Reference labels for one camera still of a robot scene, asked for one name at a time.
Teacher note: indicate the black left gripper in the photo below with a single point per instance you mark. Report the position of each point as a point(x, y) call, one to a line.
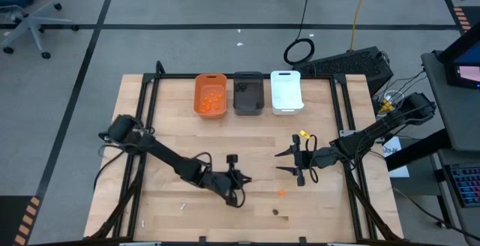
point(219, 182)

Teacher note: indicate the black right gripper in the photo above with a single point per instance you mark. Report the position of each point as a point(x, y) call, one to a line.
point(315, 159)

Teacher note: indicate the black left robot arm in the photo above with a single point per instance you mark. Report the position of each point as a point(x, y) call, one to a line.
point(165, 156)

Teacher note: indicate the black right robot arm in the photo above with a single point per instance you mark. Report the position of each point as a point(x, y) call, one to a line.
point(375, 129)

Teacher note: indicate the yellow tape tag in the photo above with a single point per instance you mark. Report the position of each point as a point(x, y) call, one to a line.
point(305, 134)

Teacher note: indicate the white plastic bin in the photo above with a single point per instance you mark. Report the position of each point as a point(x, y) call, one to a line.
point(287, 92)

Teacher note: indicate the dark grey plastic bin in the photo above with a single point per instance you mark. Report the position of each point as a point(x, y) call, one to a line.
point(248, 99)

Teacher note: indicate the orange plastic bin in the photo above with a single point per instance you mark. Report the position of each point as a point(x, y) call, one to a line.
point(215, 86)

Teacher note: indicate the black computer tower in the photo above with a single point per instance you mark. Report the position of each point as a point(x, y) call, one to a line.
point(345, 66)

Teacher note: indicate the white paper sheet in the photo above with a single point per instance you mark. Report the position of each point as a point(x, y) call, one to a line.
point(400, 171)

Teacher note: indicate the power strip yellow plugs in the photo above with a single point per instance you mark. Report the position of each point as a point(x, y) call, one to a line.
point(386, 105)

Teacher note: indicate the black desk support beam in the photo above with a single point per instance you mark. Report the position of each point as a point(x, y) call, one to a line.
point(420, 152)

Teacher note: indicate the grey keyboard shelf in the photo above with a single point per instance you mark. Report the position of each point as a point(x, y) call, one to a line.
point(450, 156)

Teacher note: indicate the grey desk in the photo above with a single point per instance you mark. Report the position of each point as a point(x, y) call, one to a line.
point(450, 126)

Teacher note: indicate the backlit computer keyboard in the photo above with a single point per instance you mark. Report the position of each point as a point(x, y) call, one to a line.
point(467, 186)

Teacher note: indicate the black computer monitor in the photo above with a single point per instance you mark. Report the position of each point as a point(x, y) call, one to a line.
point(465, 69)

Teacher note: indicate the black hazard striped mat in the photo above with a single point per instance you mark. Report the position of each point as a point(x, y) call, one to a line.
point(463, 19)
point(15, 216)

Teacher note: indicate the office chair base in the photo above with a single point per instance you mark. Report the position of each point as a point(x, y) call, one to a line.
point(33, 26)

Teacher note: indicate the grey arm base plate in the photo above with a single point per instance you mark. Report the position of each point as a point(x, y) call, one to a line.
point(345, 132)

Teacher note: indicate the black aluminium table frame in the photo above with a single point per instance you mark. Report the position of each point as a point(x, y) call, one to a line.
point(176, 76)

